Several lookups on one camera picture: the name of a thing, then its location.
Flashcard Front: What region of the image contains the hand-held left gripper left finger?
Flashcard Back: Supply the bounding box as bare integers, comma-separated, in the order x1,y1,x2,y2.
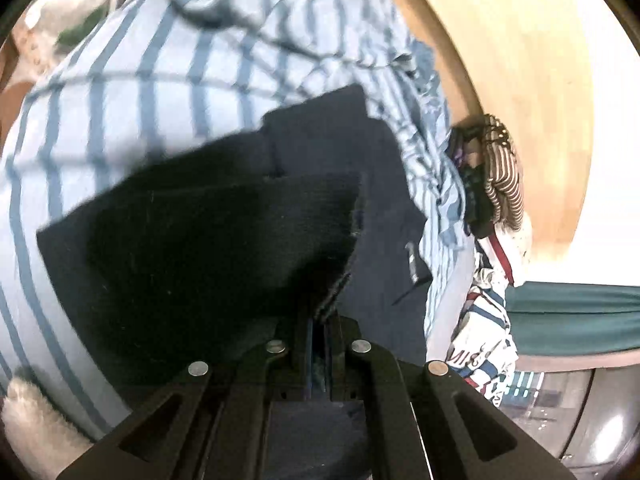
55,310,313,480

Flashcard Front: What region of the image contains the star striped pillow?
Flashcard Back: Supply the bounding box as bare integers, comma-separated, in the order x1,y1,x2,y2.
482,210,533,288

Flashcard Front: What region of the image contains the white leaf print cloth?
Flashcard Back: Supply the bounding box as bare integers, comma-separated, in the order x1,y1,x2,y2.
25,0,121,56

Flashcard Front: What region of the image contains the star striped quilt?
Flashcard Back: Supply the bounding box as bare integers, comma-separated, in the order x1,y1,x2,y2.
447,250,518,408

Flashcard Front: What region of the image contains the brown striped folded garment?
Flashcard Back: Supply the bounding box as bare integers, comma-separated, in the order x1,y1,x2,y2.
452,114,526,231

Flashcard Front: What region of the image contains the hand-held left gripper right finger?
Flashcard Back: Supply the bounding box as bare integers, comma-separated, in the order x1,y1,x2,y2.
320,310,578,480

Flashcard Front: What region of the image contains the window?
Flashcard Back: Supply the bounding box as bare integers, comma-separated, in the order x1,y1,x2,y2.
500,367,636,471

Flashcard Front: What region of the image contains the blue striped bed sheet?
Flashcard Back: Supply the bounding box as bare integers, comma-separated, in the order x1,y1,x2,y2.
0,0,473,441

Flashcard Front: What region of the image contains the navy button cardigan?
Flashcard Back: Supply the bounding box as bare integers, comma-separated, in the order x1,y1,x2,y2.
37,84,433,480

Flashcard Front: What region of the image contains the teal curtain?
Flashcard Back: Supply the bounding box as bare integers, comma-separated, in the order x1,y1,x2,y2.
505,282,640,358

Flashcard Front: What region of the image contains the white fleece spotted blanket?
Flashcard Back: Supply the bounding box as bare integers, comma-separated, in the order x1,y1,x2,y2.
2,377,96,480

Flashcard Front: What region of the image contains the grey fitted sheet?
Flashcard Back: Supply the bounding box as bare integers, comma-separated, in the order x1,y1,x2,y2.
425,247,473,363

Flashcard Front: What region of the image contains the wooden headboard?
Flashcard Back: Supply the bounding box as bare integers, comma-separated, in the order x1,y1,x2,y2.
355,0,631,261

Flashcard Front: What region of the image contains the black folded garment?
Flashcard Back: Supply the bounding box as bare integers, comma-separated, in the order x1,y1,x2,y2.
450,127,501,238

